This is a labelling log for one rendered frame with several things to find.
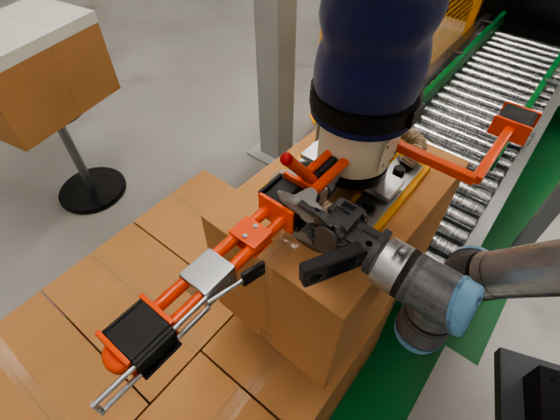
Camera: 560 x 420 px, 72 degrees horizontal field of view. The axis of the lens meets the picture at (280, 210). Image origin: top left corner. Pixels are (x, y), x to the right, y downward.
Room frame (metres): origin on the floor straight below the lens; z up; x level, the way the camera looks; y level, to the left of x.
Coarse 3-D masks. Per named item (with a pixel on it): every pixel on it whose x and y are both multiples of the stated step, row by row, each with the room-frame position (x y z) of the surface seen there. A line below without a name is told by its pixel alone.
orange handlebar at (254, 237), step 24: (408, 144) 0.67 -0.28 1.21; (504, 144) 0.68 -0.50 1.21; (312, 168) 0.59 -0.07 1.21; (336, 168) 0.59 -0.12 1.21; (456, 168) 0.59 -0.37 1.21; (480, 168) 0.60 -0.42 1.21; (264, 216) 0.47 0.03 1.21; (240, 240) 0.40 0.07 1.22; (264, 240) 0.41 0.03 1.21; (240, 264) 0.36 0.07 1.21; (168, 288) 0.31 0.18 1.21
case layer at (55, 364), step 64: (192, 192) 1.16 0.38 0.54; (128, 256) 0.83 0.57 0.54; (192, 256) 0.83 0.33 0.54; (0, 320) 0.57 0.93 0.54; (64, 320) 0.57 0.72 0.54; (384, 320) 0.65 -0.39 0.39; (0, 384) 0.37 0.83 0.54; (64, 384) 0.37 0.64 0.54; (192, 384) 0.37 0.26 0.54; (256, 384) 0.37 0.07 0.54
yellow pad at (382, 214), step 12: (396, 156) 0.78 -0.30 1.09; (396, 168) 0.69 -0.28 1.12; (408, 168) 0.72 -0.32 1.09; (420, 168) 0.72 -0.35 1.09; (408, 180) 0.68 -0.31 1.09; (420, 180) 0.69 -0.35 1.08; (360, 192) 0.64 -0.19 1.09; (408, 192) 0.64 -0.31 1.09; (360, 204) 0.60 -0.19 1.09; (372, 204) 0.58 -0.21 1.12; (384, 204) 0.60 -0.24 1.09; (396, 204) 0.60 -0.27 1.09; (372, 216) 0.56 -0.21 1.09; (384, 216) 0.57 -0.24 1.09
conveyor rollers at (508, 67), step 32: (480, 32) 2.70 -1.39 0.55; (448, 64) 2.27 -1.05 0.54; (480, 64) 2.25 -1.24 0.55; (512, 64) 2.28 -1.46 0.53; (544, 64) 2.26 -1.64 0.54; (448, 96) 1.91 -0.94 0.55; (480, 96) 1.96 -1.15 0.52; (512, 96) 1.93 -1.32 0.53; (544, 96) 1.92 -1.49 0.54; (416, 128) 1.62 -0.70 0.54; (448, 128) 1.62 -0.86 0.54; (480, 128) 1.61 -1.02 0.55; (480, 192) 1.16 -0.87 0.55; (448, 224) 0.98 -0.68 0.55
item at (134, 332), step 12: (144, 300) 0.28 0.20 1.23; (132, 312) 0.26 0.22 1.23; (144, 312) 0.26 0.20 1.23; (156, 312) 0.26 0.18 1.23; (120, 324) 0.24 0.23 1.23; (132, 324) 0.24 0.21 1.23; (144, 324) 0.24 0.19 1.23; (156, 324) 0.24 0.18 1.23; (168, 324) 0.24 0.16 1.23; (108, 336) 0.22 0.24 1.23; (120, 336) 0.22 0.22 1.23; (132, 336) 0.23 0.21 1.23; (144, 336) 0.23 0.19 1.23; (156, 336) 0.23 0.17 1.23; (108, 348) 0.21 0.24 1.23; (120, 348) 0.21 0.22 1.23; (132, 348) 0.21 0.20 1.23; (144, 348) 0.21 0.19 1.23; (120, 360) 0.19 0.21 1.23; (132, 372) 0.18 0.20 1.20
